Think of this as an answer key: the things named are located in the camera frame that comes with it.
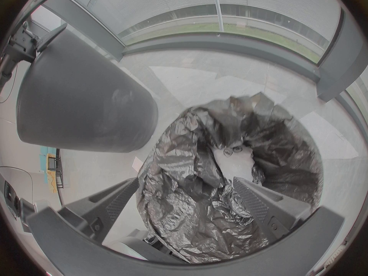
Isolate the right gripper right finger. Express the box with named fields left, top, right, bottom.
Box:
left=233, top=176, right=314, bottom=241

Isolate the dark grey round chair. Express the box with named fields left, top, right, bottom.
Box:
left=16, top=28, right=159, bottom=154

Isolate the black plastic bag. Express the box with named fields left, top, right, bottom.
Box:
left=137, top=92, right=325, bottom=264

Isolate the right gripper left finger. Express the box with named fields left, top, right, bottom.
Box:
left=58, top=177, right=141, bottom=238

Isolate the window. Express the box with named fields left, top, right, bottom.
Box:
left=43, top=0, right=368, bottom=143

